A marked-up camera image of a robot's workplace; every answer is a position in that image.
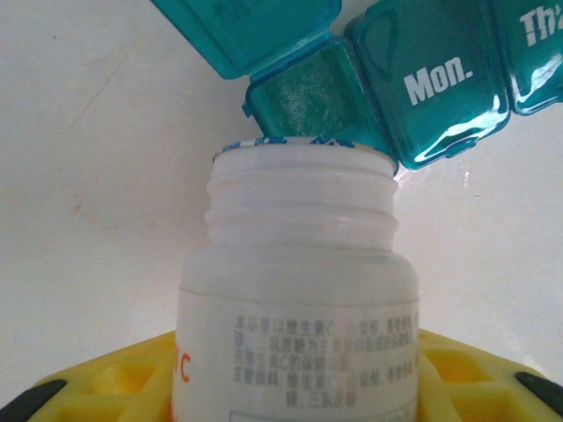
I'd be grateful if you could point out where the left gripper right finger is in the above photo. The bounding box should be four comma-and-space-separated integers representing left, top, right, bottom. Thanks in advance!
414, 328, 563, 422

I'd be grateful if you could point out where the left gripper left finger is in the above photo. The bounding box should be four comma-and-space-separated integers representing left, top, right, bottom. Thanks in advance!
0, 331, 179, 422

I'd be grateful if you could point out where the white pill bottle orange label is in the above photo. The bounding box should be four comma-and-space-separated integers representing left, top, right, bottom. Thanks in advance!
170, 135, 422, 422

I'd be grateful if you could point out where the teal weekly pill organizer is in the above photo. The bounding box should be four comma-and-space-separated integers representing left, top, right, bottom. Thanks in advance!
149, 0, 563, 171

